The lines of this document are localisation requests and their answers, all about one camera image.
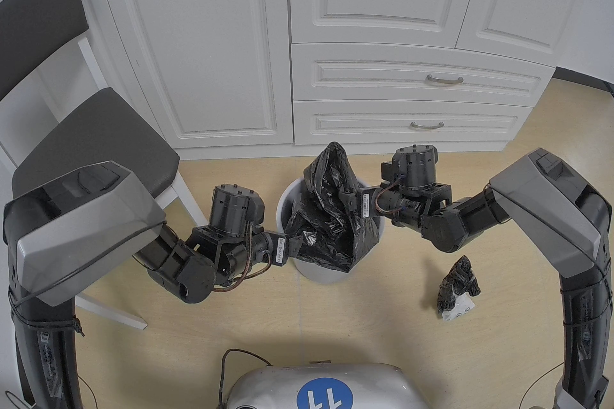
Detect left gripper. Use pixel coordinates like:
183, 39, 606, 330
242, 231, 301, 276

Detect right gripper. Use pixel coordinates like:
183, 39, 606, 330
352, 187, 409, 222

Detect black plastic bag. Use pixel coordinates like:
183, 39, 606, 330
287, 141, 382, 274

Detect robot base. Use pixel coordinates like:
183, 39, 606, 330
229, 361, 425, 409

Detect white trash bin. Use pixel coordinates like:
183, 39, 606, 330
276, 177, 387, 285

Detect crumpled black plastic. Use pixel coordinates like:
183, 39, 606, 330
436, 255, 482, 314

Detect white chair grey cushions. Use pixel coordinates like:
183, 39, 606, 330
0, 0, 207, 330

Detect white wardrobe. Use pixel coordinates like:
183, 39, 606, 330
67, 0, 595, 161

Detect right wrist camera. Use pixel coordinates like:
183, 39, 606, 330
380, 160, 400, 188

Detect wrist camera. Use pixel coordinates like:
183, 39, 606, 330
380, 160, 400, 188
247, 195, 266, 228

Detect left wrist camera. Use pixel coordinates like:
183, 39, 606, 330
247, 195, 266, 228

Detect black cable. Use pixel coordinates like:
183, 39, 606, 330
218, 349, 274, 408
520, 361, 567, 409

